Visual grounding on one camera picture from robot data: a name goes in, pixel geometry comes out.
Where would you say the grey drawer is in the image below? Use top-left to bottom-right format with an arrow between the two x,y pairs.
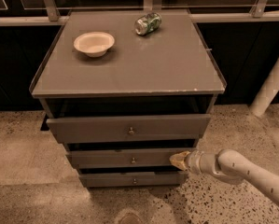
47,114 -> 210,144
66,147 -> 193,169
79,172 -> 188,188

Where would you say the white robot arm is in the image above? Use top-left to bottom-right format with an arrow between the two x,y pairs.
170,149 -> 279,207

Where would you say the grey top drawer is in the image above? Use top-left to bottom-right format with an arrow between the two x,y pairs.
47,114 -> 210,144

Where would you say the grey bottom drawer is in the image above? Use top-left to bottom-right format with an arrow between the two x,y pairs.
79,172 -> 188,188

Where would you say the grey drawer cabinet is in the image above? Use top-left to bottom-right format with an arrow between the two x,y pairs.
30,10 -> 226,176

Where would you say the green crushed soda can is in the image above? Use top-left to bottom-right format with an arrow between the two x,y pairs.
134,12 -> 161,35

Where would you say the white paper bowl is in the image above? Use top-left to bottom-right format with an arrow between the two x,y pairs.
74,32 -> 115,58

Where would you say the white diagonal support post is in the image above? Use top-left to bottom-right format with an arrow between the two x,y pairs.
250,58 -> 279,117

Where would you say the metal railing frame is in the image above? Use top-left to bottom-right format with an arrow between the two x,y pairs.
0,0 -> 279,26

